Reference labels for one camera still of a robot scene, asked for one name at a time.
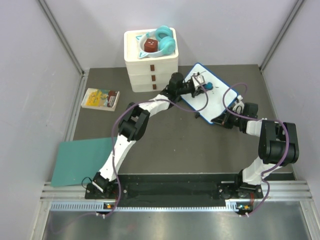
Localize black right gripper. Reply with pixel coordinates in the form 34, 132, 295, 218
211, 108, 245, 131

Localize blue heart-shaped eraser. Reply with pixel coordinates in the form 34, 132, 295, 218
204, 82, 213, 91

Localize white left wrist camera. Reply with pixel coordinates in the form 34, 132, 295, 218
191, 72, 206, 88

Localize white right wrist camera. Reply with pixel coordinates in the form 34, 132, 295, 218
232, 95, 245, 115

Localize aluminium front rail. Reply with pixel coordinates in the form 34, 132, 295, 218
40, 180, 313, 202

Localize teal cat-ear headphones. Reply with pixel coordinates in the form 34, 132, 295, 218
135, 25, 176, 59

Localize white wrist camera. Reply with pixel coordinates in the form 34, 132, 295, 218
232, 95, 245, 115
191, 72, 206, 88

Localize teal green mat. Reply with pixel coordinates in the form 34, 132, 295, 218
51, 137, 112, 187

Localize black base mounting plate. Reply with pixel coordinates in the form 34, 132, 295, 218
84, 174, 265, 201

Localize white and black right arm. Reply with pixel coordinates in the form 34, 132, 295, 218
211, 103, 299, 200

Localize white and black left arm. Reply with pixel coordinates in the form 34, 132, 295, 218
85, 72, 206, 200

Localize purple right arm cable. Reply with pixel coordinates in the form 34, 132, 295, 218
222, 82, 291, 217

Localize perforated cable duct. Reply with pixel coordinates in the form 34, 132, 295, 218
50, 201, 253, 212

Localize white stacked drawer box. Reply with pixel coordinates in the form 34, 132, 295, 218
124, 27, 179, 93

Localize yellow illustrated book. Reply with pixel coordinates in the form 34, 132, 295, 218
81, 88, 120, 112

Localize blue-framed whiteboard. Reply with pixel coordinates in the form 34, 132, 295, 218
181, 62, 238, 124

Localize dark red cube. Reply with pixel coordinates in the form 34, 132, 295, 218
143, 38, 158, 53

